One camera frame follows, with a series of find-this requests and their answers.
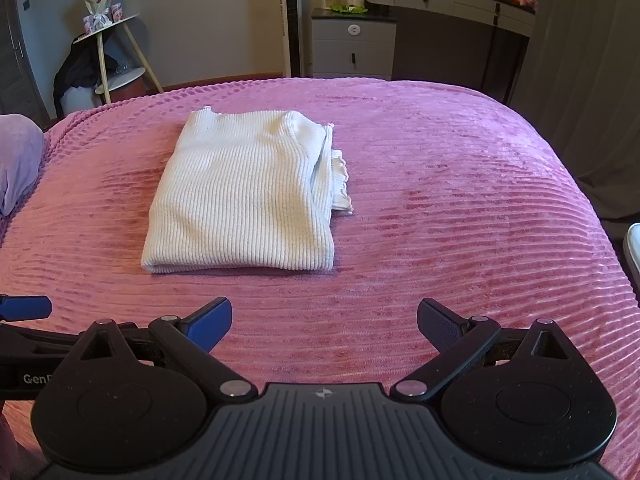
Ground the white object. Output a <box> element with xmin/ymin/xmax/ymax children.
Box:
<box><xmin>626</xmin><ymin>222</ymin><xmax>640</xmax><ymax>267</ymax></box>

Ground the white ribbed knit sweater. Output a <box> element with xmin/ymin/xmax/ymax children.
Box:
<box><xmin>141</xmin><ymin>106</ymin><xmax>355</xmax><ymax>275</ymax></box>

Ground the dark room door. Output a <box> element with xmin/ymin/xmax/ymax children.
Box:
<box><xmin>0</xmin><ymin>0</ymin><xmax>51</xmax><ymax>121</ymax></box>

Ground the white round side table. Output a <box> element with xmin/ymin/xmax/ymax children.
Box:
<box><xmin>75</xmin><ymin>12</ymin><xmax>165</xmax><ymax>106</ymax></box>

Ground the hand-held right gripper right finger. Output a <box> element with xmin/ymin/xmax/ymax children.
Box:
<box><xmin>387</xmin><ymin>297</ymin><xmax>576</xmax><ymax>402</ymax></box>

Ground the grey dressing table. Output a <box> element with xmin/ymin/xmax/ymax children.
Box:
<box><xmin>365</xmin><ymin>0</ymin><xmax>536</xmax><ymax>106</ymax></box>

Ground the grey nightstand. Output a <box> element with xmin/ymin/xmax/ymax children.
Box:
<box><xmin>311</xmin><ymin>7</ymin><xmax>398</xmax><ymax>81</ymax></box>

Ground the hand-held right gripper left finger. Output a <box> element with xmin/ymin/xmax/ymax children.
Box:
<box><xmin>75</xmin><ymin>297</ymin><xmax>257</xmax><ymax>401</ymax></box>

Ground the dark clothes heap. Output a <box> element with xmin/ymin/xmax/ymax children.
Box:
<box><xmin>52</xmin><ymin>42</ymin><xmax>121</xmax><ymax>118</ymax></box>

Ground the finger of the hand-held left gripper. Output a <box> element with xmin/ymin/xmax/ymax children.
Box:
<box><xmin>0</xmin><ymin>296</ymin><xmax>52</xmax><ymax>321</ymax></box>

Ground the lavender fleece blanket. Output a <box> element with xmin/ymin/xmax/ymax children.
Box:
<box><xmin>0</xmin><ymin>114</ymin><xmax>45</xmax><ymax>217</ymax></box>

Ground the pink ribbed bedspread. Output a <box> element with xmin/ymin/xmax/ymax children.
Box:
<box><xmin>0</xmin><ymin>77</ymin><xmax>640</xmax><ymax>480</ymax></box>

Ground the grey curtain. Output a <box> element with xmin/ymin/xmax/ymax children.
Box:
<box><xmin>510</xmin><ymin>0</ymin><xmax>640</xmax><ymax>186</ymax></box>

